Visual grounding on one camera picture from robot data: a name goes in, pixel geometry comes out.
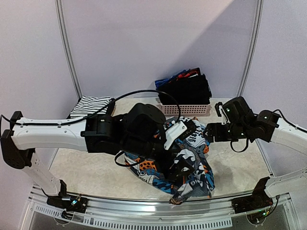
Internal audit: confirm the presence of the colourful printed clothes pile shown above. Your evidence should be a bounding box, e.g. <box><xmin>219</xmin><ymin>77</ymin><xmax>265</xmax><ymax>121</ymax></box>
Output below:
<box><xmin>124</xmin><ymin>116</ymin><xmax>215</xmax><ymax>205</ymax></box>

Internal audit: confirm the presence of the black white striped tank top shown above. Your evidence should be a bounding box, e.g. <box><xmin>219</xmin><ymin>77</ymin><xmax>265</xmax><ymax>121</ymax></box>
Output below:
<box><xmin>69</xmin><ymin>96</ymin><xmax>114</xmax><ymax>118</ymax></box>

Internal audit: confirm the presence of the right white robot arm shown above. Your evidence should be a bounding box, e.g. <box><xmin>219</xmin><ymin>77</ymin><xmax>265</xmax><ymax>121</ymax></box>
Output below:
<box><xmin>206</xmin><ymin>96</ymin><xmax>307</xmax><ymax>209</ymax></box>

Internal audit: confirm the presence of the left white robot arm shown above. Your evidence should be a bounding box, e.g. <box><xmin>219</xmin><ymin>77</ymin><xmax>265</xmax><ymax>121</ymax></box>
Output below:
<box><xmin>0</xmin><ymin>103</ymin><xmax>194</xmax><ymax>208</ymax></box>

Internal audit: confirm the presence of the pink plastic laundry basket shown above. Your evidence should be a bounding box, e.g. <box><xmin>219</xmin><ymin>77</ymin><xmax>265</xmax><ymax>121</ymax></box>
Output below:
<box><xmin>155</xmin><ymin>98</ymin><xmax>211</xmax><ymax>116</ymax></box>

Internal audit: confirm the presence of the folded black garment in basket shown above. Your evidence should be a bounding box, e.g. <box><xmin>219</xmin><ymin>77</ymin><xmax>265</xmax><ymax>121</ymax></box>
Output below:
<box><xmin>156</xmin><ymin>74</ymin><xmax>212</xmax><ymax>105</ymax></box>

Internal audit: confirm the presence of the red black plaid garment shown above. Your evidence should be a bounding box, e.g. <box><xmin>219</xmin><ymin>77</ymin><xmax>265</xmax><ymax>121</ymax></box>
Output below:
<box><xmin>176</xmin><ymin>68</ymin><xmax>201</xmax><ymax>81</ymax></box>

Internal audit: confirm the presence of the blue folded garment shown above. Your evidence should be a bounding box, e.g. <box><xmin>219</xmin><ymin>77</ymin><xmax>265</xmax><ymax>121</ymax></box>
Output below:
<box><xmin>154</xmin><ymin>77</ymin><xmax>177</xmax><ymax>88</ymax></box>

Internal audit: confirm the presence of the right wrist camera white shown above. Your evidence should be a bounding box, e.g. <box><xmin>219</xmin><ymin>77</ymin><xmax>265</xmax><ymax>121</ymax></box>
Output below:
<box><xmin>214</xmin><ymin>102</ymin><xmax>229</xmax><ymax>125</ymax></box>

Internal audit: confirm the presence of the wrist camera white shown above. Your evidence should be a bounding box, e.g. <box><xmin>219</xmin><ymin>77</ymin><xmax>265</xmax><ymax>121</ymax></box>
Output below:
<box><xmin>214</xmin><ymin>102</ymin><xmax>229</xmax><ymax>125</ymax></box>
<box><xmin>164</xmin><ymin>121</ymin><xmax>188</xmax><ymax>150</ymax></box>

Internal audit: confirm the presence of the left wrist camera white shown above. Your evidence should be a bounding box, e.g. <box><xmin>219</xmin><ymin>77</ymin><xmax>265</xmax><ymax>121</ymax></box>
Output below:
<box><xmin>164</xmin><ymin>121</ymin><xmax>188</xmax><ymax>150</ymax></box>

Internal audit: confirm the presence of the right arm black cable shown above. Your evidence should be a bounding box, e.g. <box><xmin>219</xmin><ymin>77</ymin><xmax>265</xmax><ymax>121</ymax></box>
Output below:
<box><xmin>230</xmin><ymin>109</ymin><xmax>307</xmax><ymax>153</ymax></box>

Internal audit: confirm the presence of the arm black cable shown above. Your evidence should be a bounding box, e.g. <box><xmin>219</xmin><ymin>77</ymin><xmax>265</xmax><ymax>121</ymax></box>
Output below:
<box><xmin>0</xmin><ymin>89</ymin><xmax>182</xmax><ymax>168</ymax></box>
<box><xmin>230</xmin><ymin>109</ymin><xmax>307</xmax><ymax>153</ymax></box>

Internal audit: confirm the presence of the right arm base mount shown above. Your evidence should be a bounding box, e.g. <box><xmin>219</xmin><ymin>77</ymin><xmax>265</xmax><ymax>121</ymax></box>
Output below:
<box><xmin>231</xmin><ymin>193</ymin><xmax>280</xmax><ymax>226</ymax></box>

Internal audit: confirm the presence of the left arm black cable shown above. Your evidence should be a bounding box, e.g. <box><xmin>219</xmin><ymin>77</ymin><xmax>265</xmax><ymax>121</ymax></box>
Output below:
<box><xmin>0</xmin><ymin>89</ymin><xmax>182</xmax><ymax>168</ymax></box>

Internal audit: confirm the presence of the aluminium front rail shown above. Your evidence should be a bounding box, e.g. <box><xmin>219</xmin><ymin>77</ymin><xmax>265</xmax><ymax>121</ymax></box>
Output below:
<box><xmin>19</xmin><ymin>185</ymin><xmax>300</xmax><ymax>230</ymax></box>

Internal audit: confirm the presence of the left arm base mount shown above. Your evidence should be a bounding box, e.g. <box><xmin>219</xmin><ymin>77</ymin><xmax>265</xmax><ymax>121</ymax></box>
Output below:
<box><xmin>44</xmin><ymin>180</ymin><xmax>89</xmax><ymax>220</ymax></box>

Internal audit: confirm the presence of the right aluminium frame post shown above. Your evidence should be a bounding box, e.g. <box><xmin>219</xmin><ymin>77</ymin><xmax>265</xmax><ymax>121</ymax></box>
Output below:
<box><xmin>236</xmin><ymin>0</ymin><xmax>264</xmax><ymax>97</ymax></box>

